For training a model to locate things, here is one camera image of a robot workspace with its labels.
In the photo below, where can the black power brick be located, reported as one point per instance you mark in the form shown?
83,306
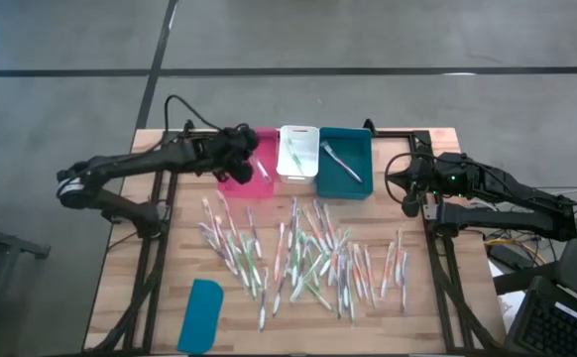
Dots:
504,258

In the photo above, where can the black metal stand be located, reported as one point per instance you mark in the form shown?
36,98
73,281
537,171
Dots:
1,243

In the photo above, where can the white paper sheet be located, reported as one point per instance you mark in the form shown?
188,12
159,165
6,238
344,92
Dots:
511,305

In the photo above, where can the black stand bar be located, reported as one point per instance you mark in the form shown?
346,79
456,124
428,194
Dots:
521,282

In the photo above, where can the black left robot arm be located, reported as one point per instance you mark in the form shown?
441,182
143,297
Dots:
130,161

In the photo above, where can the teal plastic bin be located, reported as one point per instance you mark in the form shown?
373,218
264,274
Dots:
333,183

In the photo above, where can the pink plastic bin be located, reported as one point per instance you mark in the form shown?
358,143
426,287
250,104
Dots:
249,191

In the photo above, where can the teal plastic bin lid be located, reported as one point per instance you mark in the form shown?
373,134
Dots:
200,317

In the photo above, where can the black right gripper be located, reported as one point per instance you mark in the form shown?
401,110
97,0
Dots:
425,178

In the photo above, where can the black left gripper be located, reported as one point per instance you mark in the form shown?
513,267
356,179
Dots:
234,149

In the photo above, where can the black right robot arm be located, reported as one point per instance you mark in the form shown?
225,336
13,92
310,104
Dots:
506,218

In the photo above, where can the white plastic bin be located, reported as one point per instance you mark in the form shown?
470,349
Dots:
308,163

